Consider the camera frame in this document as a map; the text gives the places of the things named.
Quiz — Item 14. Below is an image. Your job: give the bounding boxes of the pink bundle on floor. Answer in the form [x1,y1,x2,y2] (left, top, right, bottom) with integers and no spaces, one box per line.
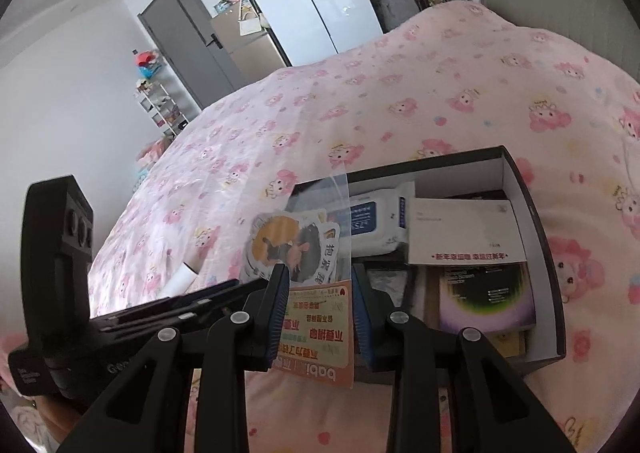
[137,138,171,166]

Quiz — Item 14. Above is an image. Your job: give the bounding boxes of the red and blue plush toys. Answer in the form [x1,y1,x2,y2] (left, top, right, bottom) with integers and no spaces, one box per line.
[132,49,163,79]

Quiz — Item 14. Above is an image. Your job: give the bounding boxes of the white shelf rack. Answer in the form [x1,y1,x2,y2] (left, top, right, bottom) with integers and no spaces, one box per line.
[134,80,191,136]

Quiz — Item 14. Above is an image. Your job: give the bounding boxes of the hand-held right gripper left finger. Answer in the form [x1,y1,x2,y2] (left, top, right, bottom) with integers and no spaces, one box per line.
[57,264,291,453]

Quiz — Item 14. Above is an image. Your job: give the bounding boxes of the grey door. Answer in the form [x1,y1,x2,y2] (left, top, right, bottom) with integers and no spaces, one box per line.
[137,0,246,111]

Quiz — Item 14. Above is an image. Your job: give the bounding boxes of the person's left hand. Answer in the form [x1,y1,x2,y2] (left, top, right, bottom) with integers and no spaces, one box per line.
[42,390,86,439]

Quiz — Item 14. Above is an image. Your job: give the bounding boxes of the white wet wipes pack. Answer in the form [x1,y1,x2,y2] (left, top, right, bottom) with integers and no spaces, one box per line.
[345,182,416,256]

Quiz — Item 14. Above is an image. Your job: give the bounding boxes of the clear sticker pack orange card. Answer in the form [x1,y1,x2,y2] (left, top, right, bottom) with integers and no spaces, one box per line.
[240,173,356,390]

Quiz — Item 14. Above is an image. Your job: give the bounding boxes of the white envelope with red print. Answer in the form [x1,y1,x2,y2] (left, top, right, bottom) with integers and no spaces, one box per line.
[407,198,528,265]

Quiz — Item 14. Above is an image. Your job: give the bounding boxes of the white paper tag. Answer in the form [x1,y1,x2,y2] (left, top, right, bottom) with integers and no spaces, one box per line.
[160,263,201,296]

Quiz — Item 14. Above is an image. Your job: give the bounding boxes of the pink cartoon printed blanket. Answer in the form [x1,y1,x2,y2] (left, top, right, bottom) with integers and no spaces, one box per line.
[87,0,640,453]

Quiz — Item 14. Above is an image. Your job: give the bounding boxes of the gold refrigerator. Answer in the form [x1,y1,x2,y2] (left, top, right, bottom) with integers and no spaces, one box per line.
[209,8,293,86]

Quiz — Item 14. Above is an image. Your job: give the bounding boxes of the dark purple packet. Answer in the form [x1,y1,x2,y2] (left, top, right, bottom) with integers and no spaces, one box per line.
[439,263,537,334]

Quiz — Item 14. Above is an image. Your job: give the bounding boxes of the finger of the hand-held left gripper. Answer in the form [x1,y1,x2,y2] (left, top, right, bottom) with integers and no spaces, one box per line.
[107,280,268,334]
[115,279,241,321]

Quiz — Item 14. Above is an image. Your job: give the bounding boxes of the white handbag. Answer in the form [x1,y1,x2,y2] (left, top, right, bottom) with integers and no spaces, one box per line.
[239,3,263,36]

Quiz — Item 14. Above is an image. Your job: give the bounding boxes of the black cardboard box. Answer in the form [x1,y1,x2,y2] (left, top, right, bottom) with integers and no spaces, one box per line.
[287,146,568,376]

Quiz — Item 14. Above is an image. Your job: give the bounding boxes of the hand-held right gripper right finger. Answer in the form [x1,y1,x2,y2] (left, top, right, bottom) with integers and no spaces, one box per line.
[351,264,576,453]

